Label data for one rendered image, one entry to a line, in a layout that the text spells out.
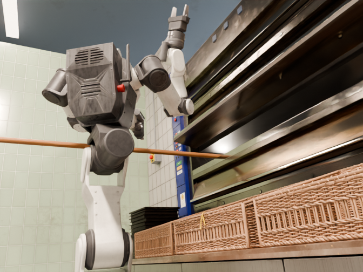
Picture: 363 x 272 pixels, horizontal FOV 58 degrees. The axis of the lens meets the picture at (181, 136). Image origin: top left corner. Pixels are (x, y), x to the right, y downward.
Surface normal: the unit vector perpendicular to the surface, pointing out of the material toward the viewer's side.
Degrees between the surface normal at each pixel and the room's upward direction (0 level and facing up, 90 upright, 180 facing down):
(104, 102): 105
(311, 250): 90
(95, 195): 80
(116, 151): 90
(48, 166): 90
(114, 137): 90
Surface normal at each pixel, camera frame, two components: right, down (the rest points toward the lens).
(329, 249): -0.89, -0.10
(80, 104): -0.13, -0.08
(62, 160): 0.45, -0.34
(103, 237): 0.37, -0.69
